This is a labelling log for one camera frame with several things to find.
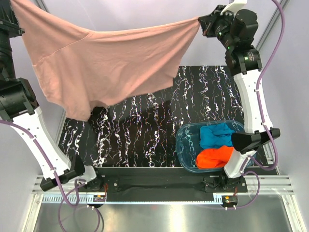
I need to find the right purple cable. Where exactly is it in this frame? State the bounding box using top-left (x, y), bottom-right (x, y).
top-left (238, 0), bottom-right (287, 209)

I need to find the left small control board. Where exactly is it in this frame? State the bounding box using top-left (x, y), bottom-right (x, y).
top-left (93, 195), bottom-right (106, 202)

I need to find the small control board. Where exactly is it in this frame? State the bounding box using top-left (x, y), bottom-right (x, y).
top-left (224, 195), bottom-right (238, 204)
top-left (93, 195), bottom-right (106, 202)

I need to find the pink t shirt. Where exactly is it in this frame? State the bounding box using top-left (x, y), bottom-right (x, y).
top-left (11, 0), bottom-right (200, 121)

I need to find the aluminium frame rail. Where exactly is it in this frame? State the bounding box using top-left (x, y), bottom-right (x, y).
top-left (31, 175), bottom-right (295, 195)

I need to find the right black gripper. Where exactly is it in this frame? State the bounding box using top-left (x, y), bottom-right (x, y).
top-left (198, 5), bottom-right (236, 50)

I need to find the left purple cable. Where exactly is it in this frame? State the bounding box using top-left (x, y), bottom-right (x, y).
top-left (0, 119), bottom-right (104, 232)

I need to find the blue t shirt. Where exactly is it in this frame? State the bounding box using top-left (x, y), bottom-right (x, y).
top-left (199, 123), bottom-right (235, 149)

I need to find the right aluminium corner post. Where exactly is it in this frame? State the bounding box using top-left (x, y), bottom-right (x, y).
top-left (256, 0), bottom-right (290, 51)

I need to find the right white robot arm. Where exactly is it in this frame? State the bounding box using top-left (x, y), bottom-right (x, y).
top-left (198, 0), bottom-right (281, 192)

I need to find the blue transparent plastic bin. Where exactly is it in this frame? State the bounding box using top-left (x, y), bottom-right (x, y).
top-left (176, 120), bottom-right (244, 173)

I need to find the right small control board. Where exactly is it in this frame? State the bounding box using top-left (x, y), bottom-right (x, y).
top-left (224, 195), bottom-right (238, 204)

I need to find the purple cable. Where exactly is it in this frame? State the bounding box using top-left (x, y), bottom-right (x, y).
top-left (238, 0), bottom-right (287, 209)
top-left (0, 119), bottom-right (104, 232)

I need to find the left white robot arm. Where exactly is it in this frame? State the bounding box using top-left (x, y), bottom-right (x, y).
top-left (0, 0), bottom-right (104, 191)

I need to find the aluminium corner post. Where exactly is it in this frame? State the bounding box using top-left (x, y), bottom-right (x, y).
top-left (35, 0), bottom-right (49, 12)
top-left (256, 0), bottom-right (290, 51)

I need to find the orange t shirt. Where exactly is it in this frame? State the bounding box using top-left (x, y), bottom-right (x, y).
top-left (196, 145), bottom-right (234, 169)

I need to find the left aluminium corner post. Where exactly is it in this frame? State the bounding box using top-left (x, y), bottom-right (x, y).
top-left (35, 0), bottom-right (49, 12)

